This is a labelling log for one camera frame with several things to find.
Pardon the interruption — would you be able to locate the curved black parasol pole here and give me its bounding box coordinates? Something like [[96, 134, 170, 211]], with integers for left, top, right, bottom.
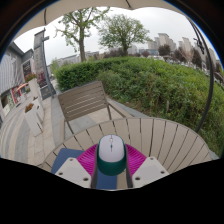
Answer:
[[185, 15, 215, 134]]

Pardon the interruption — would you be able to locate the tall thin-crowned tree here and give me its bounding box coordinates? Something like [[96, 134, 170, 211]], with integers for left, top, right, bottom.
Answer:
[[54, 7, 112, 63]]

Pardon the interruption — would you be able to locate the slatted outdoor chair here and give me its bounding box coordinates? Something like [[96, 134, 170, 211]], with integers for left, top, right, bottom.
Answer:
[[57, 79, 134, 143]]

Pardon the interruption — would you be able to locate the green hedge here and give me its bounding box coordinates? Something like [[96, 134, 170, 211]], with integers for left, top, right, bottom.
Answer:
[[54, 55, 224, 158]]

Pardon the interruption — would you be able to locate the beige parasol canopy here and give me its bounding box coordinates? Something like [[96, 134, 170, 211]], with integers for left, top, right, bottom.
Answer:
[[13, 0, 189, 38]]

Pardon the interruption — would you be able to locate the white and teal computer mouse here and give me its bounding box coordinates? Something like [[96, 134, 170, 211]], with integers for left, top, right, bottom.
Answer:
[[96, 134, 128, 177]]

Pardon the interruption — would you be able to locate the group of apartment buildings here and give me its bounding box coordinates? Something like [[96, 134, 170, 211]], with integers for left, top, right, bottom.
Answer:
[[146, 32, 224, 84]]

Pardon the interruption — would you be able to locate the round-crowned tree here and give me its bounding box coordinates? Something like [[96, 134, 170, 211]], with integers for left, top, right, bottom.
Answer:
[[97, 13, 153, 57]]

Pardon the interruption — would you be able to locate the white planter with flowers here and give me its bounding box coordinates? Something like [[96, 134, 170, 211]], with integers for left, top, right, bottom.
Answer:
[[24, 73, 42, 102], [23, 102, 45, 138]]

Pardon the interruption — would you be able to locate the grey sign pillar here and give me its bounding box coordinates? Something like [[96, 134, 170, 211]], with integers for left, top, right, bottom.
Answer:
[[33, 29, 57, 100]]

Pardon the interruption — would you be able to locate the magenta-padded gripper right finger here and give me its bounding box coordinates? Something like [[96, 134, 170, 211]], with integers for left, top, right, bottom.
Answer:
[[123, 143, 170, 190]]

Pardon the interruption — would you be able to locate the blue mouse pad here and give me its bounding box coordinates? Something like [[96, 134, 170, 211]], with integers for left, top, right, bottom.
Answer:
[[50, 147, 118, 191]]

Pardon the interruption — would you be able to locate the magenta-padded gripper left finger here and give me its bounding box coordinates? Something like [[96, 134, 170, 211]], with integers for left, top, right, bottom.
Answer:
[[54, 143, 100, 190]]

